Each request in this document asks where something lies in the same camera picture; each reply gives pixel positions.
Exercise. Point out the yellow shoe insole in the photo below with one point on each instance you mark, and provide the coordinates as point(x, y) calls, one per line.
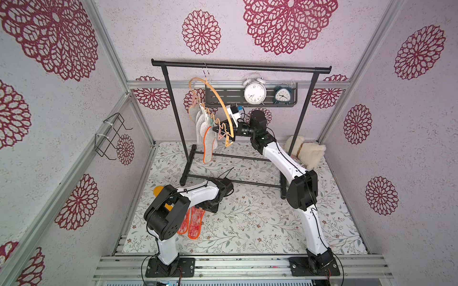
point(162, 198)

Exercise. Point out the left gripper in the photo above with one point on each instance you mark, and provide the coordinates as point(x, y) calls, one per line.
point(213, 210)

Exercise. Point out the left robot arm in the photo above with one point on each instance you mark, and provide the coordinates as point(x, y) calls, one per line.
point(164, 224)

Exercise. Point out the orange trimmed white insole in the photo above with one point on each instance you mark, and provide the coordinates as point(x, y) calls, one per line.
point(209, 141)

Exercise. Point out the white alarm clock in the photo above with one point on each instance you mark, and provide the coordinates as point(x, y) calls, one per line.
point(255, 91)

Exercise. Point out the white grey insole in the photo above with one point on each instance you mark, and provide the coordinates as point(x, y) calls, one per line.
point(194, 110)

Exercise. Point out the cream plush toy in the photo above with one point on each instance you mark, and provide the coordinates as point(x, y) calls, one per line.
point(308, 153)

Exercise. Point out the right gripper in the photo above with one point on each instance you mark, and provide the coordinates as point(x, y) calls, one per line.
point(223, 129)

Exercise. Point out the black wall shelf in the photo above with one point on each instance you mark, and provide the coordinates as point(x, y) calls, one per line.
point(235, 95)

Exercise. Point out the dark green alarm clock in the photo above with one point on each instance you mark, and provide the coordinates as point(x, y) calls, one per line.
point(282, 95)

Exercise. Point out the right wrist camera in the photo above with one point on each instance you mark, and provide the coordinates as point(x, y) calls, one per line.
point(234, 112)

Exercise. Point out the aluminium front rail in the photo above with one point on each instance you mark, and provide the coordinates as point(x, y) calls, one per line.
point(244, 267)

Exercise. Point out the black wire wall hook rack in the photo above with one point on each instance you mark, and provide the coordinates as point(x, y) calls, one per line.
point(103, 141)

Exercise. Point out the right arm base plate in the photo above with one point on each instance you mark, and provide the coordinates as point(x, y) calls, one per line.
point(309, 266)

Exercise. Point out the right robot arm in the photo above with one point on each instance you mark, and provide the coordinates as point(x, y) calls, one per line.
point(303, 187)

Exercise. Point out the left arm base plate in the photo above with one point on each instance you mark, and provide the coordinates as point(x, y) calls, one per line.
point(180, 267)

